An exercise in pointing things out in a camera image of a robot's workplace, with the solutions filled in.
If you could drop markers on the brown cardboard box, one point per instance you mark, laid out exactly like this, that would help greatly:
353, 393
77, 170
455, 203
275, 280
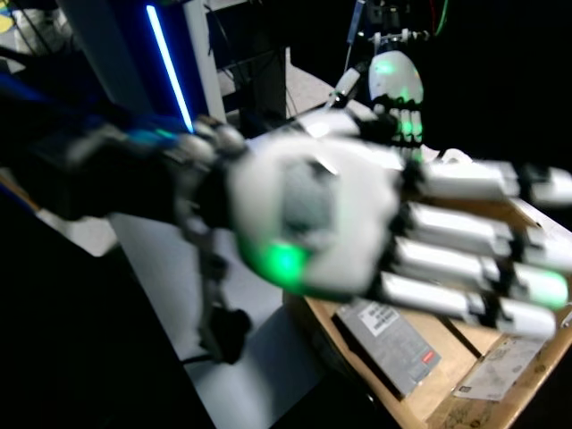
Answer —
465, 371

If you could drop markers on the black metal rack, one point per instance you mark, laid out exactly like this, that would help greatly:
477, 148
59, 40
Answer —
254, 67

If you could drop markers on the small grey box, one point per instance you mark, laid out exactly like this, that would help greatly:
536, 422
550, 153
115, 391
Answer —
393, 348

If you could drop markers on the white upright post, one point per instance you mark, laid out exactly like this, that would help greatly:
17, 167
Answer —
205, 58

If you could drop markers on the white bag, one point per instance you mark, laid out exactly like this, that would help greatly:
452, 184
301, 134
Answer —
40, 27

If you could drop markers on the blue light strip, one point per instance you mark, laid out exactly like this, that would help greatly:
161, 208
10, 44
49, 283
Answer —
167, 67

